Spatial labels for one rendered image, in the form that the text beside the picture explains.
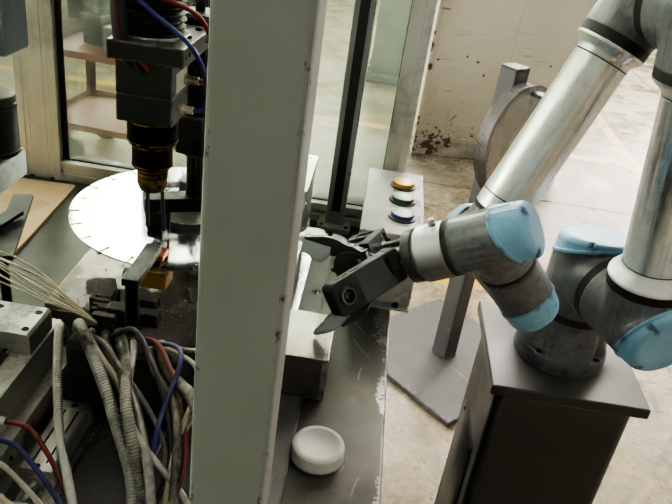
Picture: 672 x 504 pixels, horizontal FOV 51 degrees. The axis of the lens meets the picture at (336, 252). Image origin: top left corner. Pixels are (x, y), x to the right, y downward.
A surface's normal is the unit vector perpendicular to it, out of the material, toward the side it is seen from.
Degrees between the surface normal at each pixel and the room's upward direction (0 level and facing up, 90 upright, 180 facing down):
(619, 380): 0
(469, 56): 91
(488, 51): 91
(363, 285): 60
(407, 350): 0
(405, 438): 0
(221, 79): 90
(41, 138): 90
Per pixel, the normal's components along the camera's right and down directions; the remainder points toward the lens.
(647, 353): 0.27, 0.61
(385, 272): 0.50, -0.03
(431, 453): 0.13, -0.87
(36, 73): -0.10, 0.47
